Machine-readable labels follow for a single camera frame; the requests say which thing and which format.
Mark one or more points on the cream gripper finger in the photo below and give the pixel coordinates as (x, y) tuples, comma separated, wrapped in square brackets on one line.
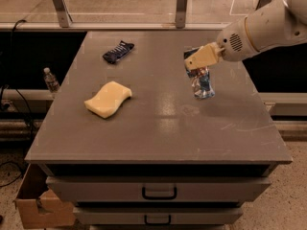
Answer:
[(206, 55)]

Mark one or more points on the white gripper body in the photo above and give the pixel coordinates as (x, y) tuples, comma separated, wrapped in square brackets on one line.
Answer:
[(232, 42)]

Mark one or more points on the redbull can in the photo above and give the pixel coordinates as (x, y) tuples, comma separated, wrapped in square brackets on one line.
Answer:
[(200, 80)]

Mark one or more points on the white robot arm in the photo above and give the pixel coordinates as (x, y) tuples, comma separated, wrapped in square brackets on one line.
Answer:
[(279, 23)]

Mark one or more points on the grey drawer cabinet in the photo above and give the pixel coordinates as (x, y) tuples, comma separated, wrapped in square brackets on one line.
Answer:
[(162, 130)]

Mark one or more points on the dark blue snack packet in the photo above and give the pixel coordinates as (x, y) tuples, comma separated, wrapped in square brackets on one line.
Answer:
[(117, 53)]

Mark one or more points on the yellow sponge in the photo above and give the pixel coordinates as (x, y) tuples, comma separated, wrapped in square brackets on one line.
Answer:
[(108, 99)]

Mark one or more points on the upper grey drawer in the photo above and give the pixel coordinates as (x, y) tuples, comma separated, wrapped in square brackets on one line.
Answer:
[(157, 189)]

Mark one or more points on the grey drawer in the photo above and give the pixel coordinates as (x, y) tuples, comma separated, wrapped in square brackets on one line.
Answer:
[(157, 216), (157, 189)]

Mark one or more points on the clear plastic water bottle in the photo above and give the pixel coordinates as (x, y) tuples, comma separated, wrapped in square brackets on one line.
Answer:
[(51, 81)]

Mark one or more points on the lower grey drawer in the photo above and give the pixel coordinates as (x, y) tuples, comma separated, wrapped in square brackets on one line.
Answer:
[(157, 216)]

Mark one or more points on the cardboard box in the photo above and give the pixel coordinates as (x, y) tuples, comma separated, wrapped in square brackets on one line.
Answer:
[(38, 206)]

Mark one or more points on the middle metal railing post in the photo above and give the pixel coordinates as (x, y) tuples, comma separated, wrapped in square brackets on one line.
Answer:
[(180, 18)]

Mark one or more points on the left metal railing post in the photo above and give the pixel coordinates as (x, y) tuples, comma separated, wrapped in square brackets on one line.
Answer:
[(62, 13)]

